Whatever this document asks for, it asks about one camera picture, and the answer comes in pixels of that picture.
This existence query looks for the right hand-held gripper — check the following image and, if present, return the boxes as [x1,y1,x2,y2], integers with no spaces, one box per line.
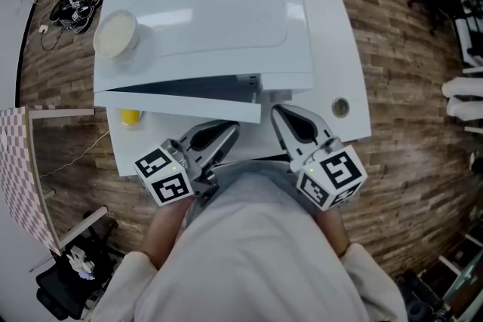
[270,104,369,211]

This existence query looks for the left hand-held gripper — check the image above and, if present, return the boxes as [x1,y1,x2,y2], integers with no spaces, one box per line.
[133,120,242,207]

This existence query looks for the white microwave door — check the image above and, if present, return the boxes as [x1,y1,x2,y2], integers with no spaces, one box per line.
[93,87,263,124]

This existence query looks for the white microwave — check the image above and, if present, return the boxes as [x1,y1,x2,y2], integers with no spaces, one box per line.
[91,0,316,103]

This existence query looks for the person's right forearm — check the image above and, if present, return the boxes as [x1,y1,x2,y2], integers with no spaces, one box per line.
[314,207,350,258]

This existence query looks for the person's left forearm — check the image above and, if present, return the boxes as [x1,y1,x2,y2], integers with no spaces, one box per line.
[140,195,195,269]

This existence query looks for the white table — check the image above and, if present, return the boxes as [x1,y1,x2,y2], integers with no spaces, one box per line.
[105,0,373,179]

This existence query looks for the cream sweatshirt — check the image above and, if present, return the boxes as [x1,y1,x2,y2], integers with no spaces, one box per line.
[89,159,409,322]

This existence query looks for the white bowl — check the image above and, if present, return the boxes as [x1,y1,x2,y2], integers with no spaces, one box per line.
[92,8,141,60]

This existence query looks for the white items on chair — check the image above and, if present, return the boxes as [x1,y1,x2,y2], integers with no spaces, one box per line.
[66,246,96,282]

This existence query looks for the pink checkered table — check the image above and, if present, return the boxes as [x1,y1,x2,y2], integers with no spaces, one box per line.
[0,105,111,258]

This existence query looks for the black office chair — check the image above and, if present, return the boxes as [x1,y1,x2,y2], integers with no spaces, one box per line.
[35,240,118,322]

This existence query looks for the round table cable grommet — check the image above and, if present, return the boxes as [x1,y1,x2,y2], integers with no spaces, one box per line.
[331,97,350,118]

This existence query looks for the long pale floor cable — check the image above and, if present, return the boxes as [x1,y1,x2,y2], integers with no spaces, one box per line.
[38,129,111,180]

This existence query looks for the black adapter cable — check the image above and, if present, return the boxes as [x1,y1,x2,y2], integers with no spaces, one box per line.
[38,28,67,51]

